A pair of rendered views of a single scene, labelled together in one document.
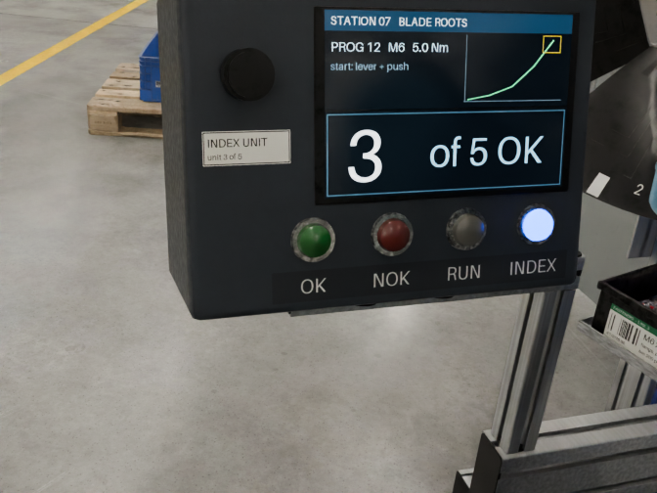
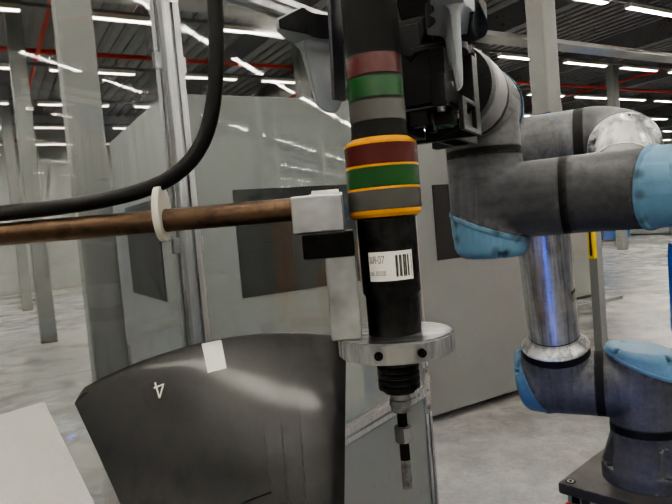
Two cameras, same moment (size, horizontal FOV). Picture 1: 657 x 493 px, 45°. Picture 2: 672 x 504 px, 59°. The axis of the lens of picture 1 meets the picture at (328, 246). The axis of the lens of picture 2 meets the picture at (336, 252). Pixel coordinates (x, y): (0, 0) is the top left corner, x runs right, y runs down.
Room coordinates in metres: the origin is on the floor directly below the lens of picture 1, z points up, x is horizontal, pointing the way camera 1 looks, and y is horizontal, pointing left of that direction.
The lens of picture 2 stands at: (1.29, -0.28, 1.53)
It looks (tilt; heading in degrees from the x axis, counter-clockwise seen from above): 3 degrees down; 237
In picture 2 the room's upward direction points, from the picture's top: 5 degrees counter-clockwise
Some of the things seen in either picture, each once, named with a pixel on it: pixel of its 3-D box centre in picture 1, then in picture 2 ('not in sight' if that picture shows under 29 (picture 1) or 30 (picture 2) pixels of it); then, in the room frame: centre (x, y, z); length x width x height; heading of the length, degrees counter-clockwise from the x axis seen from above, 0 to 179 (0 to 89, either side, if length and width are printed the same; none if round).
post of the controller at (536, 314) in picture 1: (534, 351); not in sight; (0.56, -0.18, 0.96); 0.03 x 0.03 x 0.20; 20
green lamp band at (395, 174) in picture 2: not in sight; (382, 178); (1.07, -0.56, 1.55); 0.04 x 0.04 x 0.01
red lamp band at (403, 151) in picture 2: not in sight; (380, 156); (1.07, -0.56, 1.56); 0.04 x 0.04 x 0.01
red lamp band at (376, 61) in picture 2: not in sight; (373, 69); (1.07, -0.56, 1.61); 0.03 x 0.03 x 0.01
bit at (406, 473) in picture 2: not in sight; (404, 446); (1.07, -0.56, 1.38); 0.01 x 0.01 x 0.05
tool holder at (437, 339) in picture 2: not in sight; (373, 272); (1.08, -0.56, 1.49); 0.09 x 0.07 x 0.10; 145
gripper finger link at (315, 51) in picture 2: not in sight; (325, 67); (1.07, -0.61, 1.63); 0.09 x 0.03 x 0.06; 8
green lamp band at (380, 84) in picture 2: not in sight; (375, 91); (1.07, -0.56, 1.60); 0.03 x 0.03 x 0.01
